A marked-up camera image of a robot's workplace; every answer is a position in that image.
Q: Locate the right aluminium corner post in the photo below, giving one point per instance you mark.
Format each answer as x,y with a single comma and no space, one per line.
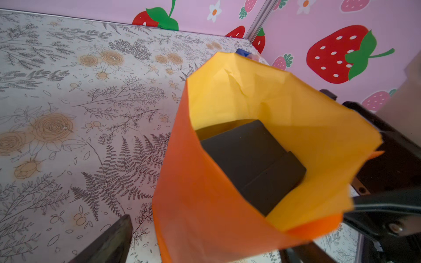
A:
260,19

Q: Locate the blue tape dispenser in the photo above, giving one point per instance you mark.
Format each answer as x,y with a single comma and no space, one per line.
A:
248,55

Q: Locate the dark grey gift box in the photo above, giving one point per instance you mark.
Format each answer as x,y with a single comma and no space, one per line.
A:
258,166

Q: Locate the orange wrapping paper sheet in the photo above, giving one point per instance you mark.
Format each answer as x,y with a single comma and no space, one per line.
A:
200,217

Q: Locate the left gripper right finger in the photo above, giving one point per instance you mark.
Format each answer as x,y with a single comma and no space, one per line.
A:
306,253

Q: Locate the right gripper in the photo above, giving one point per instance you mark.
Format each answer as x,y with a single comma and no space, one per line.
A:
387,212

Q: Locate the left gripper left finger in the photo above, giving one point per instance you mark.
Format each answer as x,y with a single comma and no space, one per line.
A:
112,246

